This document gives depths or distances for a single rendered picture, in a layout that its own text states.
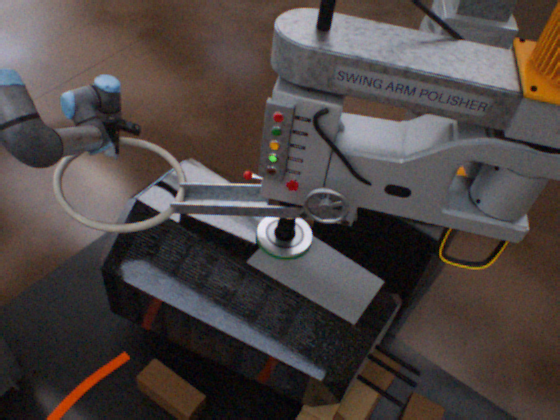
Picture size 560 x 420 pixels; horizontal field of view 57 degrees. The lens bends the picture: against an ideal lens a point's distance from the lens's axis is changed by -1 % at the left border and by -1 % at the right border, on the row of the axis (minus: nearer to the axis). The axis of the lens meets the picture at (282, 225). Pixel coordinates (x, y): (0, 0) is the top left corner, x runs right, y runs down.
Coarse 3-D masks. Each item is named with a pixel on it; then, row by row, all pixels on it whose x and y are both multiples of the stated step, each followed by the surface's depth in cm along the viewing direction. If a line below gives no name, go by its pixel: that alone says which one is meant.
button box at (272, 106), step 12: (276, 108) 145; (288, 108) 144; (288, 120) 147; (264, 132) 152; (288, 132) 150; (264, 144) 155; (288, 144) 154; (264, 156) 158; (264, 168) 162; (276, 168) 161; (276, 180) 165
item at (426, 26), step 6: (426, 18) 196; (426, 24) 192; (432, 24) 193; (420, 30) 195; (426, 30) 192; (432, 30) 190; (510, 48) 190; (468, 162) 170; (474, 162) 168; (468, 168) 171; (474, 168) 169; (480, 168) 169; (468, 174) 172; (474, 174) 171
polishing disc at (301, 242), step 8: (264, 224) 203; (272, 224) 204; (296, 224) 205; (304, 224) 205; (264, 232) 200; (272, 232) 201; (296, 232) 202; (304, 232) 203; (264, 240) 198; (272, 240) 198; (280, 240) 198; (296, 240) 200; (304, 240) 200; (272, 248) 196; (280, 248) 196; (288, 248) 196; (296, 248) 197; (304, 248) 197; (288, 256) 195
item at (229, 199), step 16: (192, 192) 202; (208, 192) 201; (224, 192) 199; (240, 192) 197; (256, 192) 195; (176, 208) 194; (192, 208) 192; (208, 208) 191; (224, 208) 189; (240, 208) 187; (256, 208) 185; (272, 208) 184; (288, 208) 182; (336, 208) 178
